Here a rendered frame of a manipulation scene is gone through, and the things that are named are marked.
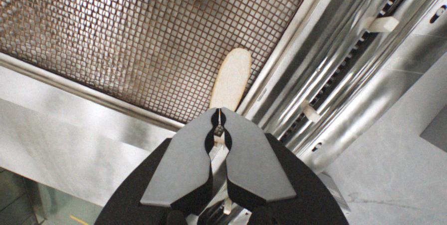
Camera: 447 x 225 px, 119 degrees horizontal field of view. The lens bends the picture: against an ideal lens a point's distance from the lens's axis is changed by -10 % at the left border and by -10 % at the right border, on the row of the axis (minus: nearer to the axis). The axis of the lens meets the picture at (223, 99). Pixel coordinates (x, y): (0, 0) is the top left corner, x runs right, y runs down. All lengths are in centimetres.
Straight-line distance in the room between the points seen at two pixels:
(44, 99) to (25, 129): 41
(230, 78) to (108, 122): 19
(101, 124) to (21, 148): 55
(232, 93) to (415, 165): 42
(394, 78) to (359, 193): 29
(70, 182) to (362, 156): 84
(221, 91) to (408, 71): 25
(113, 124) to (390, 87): 39
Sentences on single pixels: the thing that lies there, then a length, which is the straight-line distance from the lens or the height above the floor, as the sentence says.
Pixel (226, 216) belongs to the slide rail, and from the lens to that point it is 47.
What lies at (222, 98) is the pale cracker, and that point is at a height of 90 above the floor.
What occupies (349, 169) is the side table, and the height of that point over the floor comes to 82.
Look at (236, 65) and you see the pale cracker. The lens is 17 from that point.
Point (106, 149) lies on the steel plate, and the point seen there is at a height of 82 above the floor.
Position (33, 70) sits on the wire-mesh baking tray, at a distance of 29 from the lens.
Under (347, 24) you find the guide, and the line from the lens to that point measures 24.
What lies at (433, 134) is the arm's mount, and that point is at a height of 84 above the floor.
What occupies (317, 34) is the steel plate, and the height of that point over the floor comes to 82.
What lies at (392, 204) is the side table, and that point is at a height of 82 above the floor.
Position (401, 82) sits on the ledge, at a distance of 30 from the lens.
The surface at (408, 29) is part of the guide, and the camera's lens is 29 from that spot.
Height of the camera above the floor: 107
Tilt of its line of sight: 66 degrees down
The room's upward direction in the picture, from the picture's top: 160 degrees counter-clockwise
